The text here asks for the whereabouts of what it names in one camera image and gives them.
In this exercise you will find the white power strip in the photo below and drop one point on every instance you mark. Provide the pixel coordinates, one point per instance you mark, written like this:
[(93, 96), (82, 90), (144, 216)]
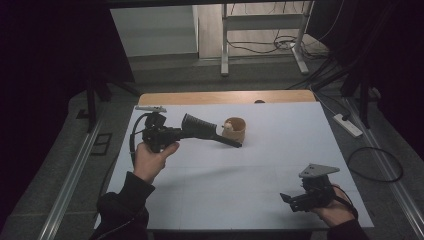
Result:
[(348, 126)]

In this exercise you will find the white table mat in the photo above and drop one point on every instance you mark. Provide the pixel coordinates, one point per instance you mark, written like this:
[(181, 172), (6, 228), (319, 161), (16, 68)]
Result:
[(233, 183)]

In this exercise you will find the person's left hand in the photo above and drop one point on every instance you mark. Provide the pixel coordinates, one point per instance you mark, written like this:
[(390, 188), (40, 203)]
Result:
[(150, 163)]

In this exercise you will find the small beige figure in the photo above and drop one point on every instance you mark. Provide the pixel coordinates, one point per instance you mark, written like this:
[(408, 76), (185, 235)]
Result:
[(228, 126)]

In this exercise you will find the aluminium floor rail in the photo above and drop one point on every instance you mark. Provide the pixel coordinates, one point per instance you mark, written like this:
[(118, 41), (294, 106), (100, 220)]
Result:
[(386, 166), (71, 181)]

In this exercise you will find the white metal stand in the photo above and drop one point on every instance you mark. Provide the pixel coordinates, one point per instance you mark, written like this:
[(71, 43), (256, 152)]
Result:
[(225, 50)]

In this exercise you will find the wooden table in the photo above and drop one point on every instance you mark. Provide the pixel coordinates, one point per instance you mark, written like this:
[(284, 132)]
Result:
[(216, 97)]

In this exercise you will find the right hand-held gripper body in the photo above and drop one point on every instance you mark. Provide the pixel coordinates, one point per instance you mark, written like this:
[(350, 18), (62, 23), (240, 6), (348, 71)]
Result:
[(315, 196)]

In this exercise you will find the round wooden cup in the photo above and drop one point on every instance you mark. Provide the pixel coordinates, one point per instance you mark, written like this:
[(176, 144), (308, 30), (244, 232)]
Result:
[(236, 131)]

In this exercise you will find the small dark round object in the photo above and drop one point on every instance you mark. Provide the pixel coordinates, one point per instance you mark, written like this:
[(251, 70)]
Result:
[(259, 101)]

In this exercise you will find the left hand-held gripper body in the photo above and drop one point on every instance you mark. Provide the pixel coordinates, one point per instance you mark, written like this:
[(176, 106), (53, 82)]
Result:
[(156, 135)]

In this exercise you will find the black tripod stand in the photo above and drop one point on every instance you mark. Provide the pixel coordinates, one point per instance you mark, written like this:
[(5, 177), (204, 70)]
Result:
[(365, 100), (91, 106)]

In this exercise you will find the person's right hand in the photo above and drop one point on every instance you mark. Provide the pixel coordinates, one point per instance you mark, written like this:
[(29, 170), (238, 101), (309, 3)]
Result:
[(336, 211)]

